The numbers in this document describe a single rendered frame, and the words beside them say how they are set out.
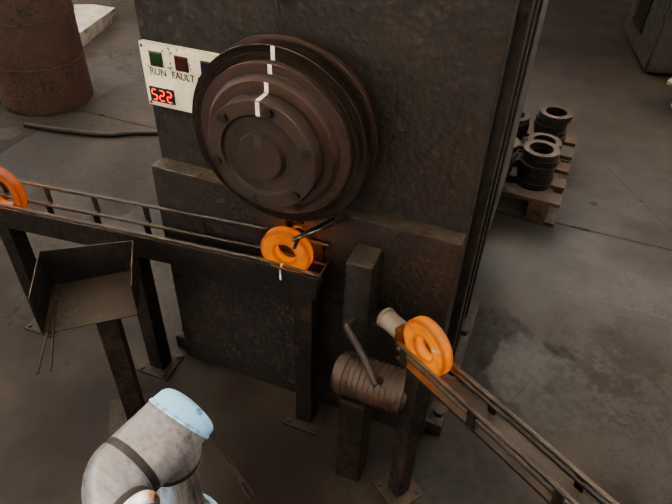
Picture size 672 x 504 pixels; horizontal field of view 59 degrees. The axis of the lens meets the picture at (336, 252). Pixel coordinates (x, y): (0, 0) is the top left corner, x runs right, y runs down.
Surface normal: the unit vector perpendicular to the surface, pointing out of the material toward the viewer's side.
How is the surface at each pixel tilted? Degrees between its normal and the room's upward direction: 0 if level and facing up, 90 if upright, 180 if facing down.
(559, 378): 0
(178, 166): 0
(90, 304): 5
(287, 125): 90
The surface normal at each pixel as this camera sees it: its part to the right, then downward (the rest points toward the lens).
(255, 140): -0.36, 0.58
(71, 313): -0.05, -0.76
